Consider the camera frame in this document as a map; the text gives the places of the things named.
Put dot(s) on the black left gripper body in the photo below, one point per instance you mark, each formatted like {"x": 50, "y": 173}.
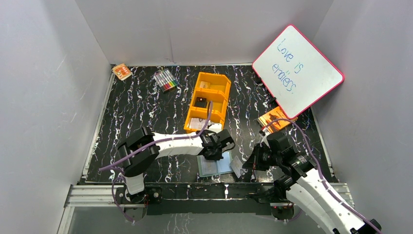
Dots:
{"x": 218, "y": 148}

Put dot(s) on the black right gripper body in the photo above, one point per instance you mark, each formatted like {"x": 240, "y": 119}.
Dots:
{"x": 267, "y": 158}

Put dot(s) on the mint green card holder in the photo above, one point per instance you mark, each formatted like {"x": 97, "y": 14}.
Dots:
{"x": 222, "y": 164}

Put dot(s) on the orange three-compartment bin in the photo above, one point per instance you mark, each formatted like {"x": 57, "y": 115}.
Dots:
{"x": 217, "y": 97}

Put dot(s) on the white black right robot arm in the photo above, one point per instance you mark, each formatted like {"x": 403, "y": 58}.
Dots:
{"x": 304, "y": 185}

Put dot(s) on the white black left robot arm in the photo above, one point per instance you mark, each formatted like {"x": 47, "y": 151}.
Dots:
{"x": 143, "y": 147}

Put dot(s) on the grey card in bin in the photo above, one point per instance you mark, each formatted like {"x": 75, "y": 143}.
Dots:
{"x": 197, "y": 123}

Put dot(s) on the small orange card box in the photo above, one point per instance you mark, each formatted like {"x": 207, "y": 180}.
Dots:
{"x": 122, "y": 71}

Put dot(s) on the black item in bin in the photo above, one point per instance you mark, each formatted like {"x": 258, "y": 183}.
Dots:
{"x": 200, "y": 102}

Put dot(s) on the beige item in bin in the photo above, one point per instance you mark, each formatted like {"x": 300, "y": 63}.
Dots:
{"x": 204, "y": 84}

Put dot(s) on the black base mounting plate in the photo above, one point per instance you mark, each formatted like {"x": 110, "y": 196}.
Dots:
{"x": 204, "y": 198}

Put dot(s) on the pink framed whiteboard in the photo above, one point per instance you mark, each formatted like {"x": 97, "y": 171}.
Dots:
{"x": 295, "y": 72}

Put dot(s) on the pack of coloured markers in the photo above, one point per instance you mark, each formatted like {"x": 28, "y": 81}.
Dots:
{"x": 165, "y": 80}

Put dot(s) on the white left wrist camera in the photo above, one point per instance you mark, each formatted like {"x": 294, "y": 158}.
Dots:
{"x": 216, "y": 127}

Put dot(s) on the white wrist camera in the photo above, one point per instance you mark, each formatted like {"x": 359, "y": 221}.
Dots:
{"x": 216, "y": 127}
{"x": 264, "y": 135}

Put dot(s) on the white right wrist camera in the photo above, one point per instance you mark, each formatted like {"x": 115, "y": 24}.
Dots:
{"x": 264, "y": 135}

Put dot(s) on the aluminium rail frame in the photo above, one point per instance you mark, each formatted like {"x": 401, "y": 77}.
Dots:
{"x": 90, "y": 196}

